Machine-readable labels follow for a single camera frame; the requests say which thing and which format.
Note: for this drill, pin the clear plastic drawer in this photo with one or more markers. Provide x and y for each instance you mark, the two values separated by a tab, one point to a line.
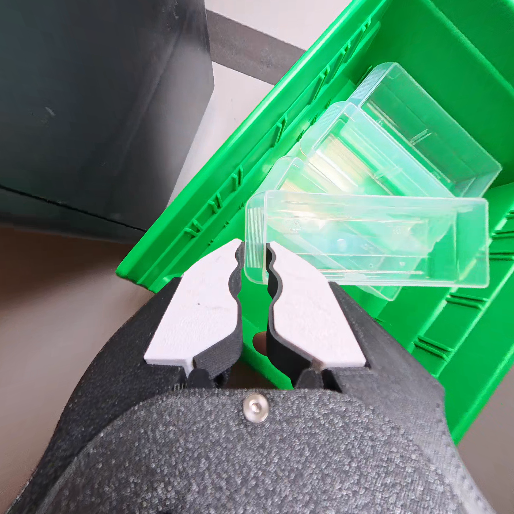
361	241
293	176
441	140
361	152

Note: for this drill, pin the black drawer cabinet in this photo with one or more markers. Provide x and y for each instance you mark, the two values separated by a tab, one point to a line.
100	120

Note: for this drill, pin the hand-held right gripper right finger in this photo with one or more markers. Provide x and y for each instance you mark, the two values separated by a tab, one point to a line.
317	325

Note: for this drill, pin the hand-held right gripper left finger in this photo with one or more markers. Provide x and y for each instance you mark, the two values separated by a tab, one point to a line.
192	321

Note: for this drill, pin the green plastic bin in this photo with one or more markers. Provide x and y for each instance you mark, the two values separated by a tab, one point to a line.
441	48

